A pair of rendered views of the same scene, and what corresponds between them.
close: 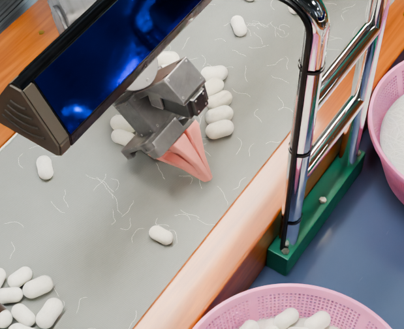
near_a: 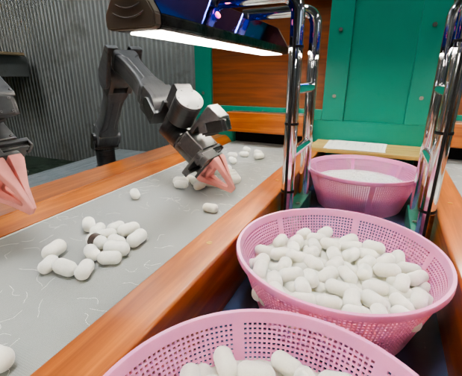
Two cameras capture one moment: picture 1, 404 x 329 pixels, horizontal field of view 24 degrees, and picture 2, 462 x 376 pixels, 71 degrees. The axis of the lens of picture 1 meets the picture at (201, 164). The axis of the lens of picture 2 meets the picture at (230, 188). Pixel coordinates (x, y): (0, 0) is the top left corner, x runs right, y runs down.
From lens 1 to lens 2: 73 cm
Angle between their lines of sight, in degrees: 35
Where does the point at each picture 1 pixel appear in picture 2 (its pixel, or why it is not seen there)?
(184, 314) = (236, 224)
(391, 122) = not seen: hidden behind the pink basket
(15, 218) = (114, 212)
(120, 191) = (181, 200)
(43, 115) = not seen: outside the picture
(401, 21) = not seen: hidden behind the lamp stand
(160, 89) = (205, 115)
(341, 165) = (301, 194)
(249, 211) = (262, 192)
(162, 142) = (207, 154)
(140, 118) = (193, 142)
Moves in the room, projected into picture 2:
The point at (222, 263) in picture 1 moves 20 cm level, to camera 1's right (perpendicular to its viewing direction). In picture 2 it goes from (254, 207) to (359, 200)
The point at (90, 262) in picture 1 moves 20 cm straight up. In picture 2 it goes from (165, 222) to (157, 104)
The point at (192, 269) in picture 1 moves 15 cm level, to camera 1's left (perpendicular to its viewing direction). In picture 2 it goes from (235, 210) to (145, 215)
